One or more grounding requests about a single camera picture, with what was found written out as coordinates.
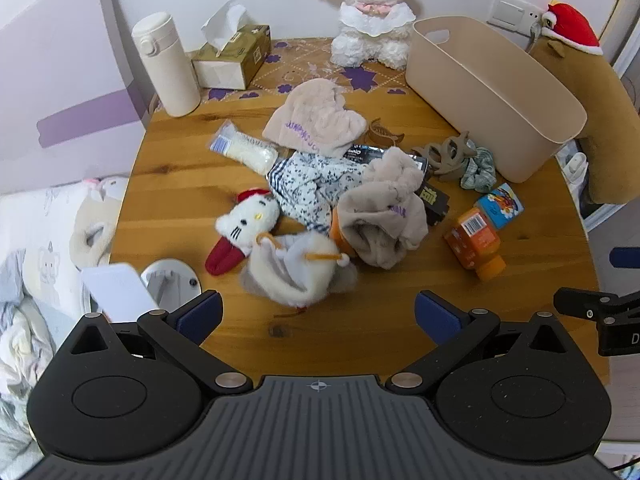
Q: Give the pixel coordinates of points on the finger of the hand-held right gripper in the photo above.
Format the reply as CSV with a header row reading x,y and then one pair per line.
x,y
585,302

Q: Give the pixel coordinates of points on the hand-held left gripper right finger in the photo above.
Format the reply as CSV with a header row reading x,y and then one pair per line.
x,y
436,315

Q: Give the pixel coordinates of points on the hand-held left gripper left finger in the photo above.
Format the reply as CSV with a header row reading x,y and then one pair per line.
x,y
200,312

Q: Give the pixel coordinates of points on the beige plastic container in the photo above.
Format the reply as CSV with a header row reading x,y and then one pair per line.
x,y
500,125

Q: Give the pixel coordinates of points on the beige fluffy sock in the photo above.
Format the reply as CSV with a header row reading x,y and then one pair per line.
x,y
310,115
380,220

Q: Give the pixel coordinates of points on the white phone stand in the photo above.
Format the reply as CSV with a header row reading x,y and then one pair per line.
x,y
170,280

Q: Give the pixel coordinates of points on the orange bottle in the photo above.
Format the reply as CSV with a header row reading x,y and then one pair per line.
x,y
472,240

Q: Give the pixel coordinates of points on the grey white plush toy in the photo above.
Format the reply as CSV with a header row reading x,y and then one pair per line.
x,y
295,275

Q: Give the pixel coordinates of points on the white cat plush toy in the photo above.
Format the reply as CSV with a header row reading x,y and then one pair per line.
x,y
247,220

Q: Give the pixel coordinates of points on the small black box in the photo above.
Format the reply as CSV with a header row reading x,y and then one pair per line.
x,y
434,201

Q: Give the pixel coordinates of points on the small blue box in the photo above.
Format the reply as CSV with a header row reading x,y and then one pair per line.
x,y
500,207

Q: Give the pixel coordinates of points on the white charger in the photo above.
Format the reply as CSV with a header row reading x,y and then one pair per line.
x,y
577,165

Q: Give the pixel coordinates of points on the beige plush cushion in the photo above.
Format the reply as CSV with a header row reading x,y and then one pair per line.
x,y
92,220

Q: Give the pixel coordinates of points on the green scrunchie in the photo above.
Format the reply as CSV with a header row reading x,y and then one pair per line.
x,y
477,172

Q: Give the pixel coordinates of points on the brown hair claw clip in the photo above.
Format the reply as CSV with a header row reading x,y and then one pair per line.
x,y
445,160

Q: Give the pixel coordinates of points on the blue floral cloth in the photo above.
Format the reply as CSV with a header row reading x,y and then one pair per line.
x,y
305,185

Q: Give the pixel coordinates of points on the clear plastic packet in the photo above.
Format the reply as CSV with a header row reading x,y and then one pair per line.
x,y
245,150

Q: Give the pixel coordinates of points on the black snack packet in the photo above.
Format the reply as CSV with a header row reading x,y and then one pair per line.
x,y
367,152

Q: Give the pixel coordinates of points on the printed bed blanket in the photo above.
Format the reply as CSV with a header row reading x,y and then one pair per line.
x,y
30,260

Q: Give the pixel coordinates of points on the brown plush with red hat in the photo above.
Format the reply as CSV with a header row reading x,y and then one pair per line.
x,y
600,110

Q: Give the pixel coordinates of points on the white thermos bottle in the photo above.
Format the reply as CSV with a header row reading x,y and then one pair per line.
x,y
167,65

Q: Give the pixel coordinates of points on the gold tissue box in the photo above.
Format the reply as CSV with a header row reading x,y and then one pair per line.
x,y
235,60

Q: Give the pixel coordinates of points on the purple floral table mat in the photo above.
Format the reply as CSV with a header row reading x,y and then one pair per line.
x,y
310,60

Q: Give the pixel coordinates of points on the white purple board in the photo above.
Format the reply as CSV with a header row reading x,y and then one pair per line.
x,y
60,75

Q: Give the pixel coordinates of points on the white lamb plush toy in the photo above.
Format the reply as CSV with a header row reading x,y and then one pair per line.
x,y
370,40

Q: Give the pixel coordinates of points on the white wall socket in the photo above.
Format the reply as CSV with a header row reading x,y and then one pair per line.
x,y
510,10

